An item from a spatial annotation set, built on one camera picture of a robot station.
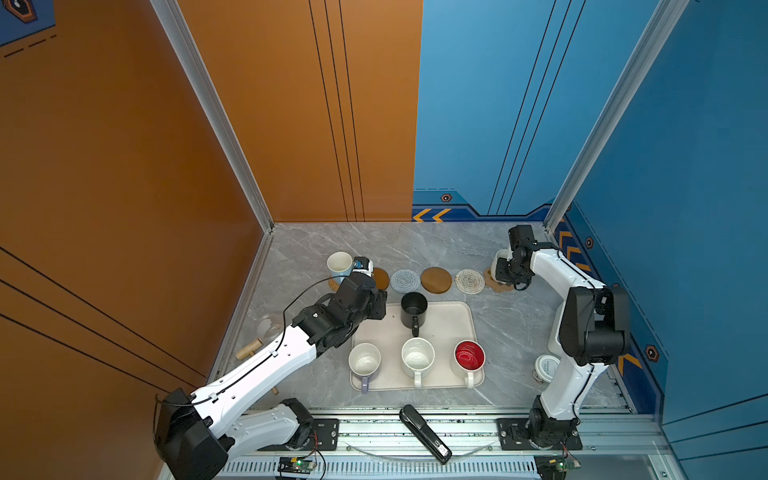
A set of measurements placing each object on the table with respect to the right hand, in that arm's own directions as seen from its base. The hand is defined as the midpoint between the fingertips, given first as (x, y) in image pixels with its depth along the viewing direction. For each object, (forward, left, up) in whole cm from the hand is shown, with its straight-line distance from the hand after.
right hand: (502, 275), depth 97 cm
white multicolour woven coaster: (+2, +9, -6) cm, 11 cm away
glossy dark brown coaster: (+3, +40, -5) cm, 40 cm away
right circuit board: (-50, -3, -8) cm, 51 cm away
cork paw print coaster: (0, 0, -7) cm, 7 cm away
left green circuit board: (-50, +59, -7) cm, 77 cm away
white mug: (-25, +29, -5) cm, 39 cm away
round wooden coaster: (+2, +21, -5) cm, 22 cm away
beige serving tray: (-14, +18, -6) cm, 24 cm away
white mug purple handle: (-26, +44, -4) cm, 51 cm away
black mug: (-11, +29, -2) cm, 31 cm away
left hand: (-15, +38, +14) cm, 43 cm away
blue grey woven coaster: (+2, +32, -5) cm, 32 cm away
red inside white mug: (-25, +14, -5) cm, 29 cm away
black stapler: (-44, +28, -3) cm, 52 cm away
